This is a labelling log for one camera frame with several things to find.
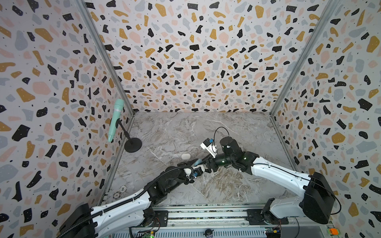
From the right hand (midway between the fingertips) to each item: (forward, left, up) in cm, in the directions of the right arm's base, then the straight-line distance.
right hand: (201, 165), depth 72 cm
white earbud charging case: (+15, +11, -17) cm, 25 cm away
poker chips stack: (-10, +46, -18) cm, 50 cm away
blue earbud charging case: (+1, +2, +2) cm, 3 cm away
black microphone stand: (+21, +47, -16) cm, 55 cm away
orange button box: (-23, -63, -20) cm, 70 cm away
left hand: (+3, +1, 0) cm, 3 cm away
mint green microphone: (+24, +44, +15) cm, 53 cm away
